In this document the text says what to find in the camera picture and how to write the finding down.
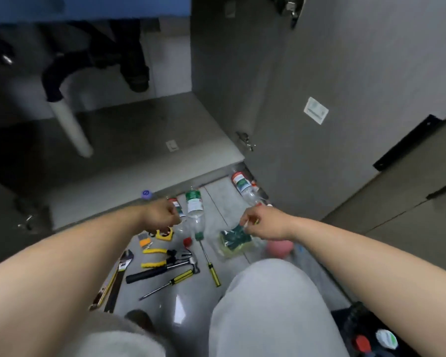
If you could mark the person's left hand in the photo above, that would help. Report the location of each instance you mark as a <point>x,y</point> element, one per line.
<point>159,216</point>

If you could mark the person's right hand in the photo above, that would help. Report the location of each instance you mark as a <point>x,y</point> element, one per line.
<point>271,223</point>

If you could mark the person's left fingers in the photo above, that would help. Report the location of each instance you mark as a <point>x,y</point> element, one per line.
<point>174,218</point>

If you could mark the person's right fingers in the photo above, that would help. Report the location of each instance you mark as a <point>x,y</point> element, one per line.
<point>249,219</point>

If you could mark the green sponge plastic pack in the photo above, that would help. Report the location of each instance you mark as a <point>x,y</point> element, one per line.
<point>233,241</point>

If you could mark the person's right forearm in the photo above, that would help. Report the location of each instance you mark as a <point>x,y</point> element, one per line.
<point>364,263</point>

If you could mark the person's left forearm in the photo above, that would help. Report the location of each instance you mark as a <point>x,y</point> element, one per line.
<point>59,271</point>

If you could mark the clear bottle red label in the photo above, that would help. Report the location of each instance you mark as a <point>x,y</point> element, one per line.
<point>177,206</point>

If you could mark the yellow black tape measure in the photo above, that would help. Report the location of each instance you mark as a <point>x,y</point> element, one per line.
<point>164,236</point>

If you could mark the red bottle cap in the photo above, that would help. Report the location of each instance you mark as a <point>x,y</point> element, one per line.
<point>187,242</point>

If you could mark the clear bottle white green label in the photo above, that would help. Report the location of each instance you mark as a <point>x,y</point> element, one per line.
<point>242,184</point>

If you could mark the purple bottle cap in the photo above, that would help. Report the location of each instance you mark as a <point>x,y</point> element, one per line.
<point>146,194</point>

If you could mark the small orange grey scraper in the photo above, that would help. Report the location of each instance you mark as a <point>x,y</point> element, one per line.
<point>145,241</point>

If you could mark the pink ball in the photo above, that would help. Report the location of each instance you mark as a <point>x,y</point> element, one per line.
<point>278,249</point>

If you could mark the yellow black screwdriver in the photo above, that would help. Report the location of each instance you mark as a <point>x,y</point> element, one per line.
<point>212,271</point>
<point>178,277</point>

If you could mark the black adjustable wrench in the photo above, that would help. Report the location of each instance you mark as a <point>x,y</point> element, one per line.
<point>125,260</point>

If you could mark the small white floor sticker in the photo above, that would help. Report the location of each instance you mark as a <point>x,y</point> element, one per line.
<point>171,145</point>

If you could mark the metal door hinge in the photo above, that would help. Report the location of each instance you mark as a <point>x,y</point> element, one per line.
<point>245,140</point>
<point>26,221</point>
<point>290,7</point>

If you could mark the person's right leg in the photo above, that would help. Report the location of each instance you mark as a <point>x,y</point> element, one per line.
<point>271,312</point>

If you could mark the person's leg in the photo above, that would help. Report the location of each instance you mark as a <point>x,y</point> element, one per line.
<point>115,342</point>
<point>271,312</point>

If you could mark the yellow black hand saw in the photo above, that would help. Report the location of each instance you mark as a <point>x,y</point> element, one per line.
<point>106,289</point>

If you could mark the person's dark shoe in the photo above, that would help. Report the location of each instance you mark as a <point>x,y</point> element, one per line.
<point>139,319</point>

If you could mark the white paper sticker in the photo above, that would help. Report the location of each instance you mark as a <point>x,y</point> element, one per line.
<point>316,110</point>

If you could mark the white drain pipe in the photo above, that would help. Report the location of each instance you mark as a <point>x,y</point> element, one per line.
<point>72,128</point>

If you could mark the person's left leg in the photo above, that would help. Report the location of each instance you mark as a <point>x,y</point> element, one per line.
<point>115,342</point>

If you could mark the beige cabinet door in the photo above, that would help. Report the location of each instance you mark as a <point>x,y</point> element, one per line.
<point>412,204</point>

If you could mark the red round knob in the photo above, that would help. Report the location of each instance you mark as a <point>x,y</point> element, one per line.
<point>362,343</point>

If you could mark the grey cabinet door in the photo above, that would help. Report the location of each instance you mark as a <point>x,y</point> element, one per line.
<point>338,63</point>
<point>3,219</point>

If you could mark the white green round lid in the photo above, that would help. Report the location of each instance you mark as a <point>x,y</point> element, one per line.
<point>386,338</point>

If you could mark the black drain trap pipe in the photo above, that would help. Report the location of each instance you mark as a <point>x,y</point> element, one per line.
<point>96,51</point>

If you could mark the black tool box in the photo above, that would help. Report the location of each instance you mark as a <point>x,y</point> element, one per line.
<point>423,342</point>

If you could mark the blue sink basin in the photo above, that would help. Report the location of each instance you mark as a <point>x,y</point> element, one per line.
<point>96,7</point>

